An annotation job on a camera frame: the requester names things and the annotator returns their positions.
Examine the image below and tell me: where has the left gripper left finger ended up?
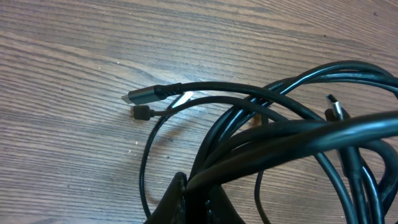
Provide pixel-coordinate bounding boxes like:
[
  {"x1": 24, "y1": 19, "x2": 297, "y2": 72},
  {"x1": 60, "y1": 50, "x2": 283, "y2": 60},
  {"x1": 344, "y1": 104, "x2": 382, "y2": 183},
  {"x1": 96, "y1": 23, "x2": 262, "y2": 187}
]
[{"x1": 144, "y1": 172, "x2": 187, "y2": 224}]

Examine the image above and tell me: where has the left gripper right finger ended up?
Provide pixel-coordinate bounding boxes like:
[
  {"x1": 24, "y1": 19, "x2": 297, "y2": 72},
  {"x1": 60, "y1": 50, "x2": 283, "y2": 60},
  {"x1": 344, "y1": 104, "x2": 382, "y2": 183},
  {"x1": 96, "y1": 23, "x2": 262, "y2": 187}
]
[{"x1": 206, "y1": 185, "x2": 245, "y2": 224}]

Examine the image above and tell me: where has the thick black USB cable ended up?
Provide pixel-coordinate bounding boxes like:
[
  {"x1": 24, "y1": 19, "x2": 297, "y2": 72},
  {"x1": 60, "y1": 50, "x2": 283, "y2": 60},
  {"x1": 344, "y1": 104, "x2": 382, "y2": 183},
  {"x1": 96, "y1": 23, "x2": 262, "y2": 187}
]
[{"x1": 121, "y1": 60, "x2": 398, "y2": 224}]

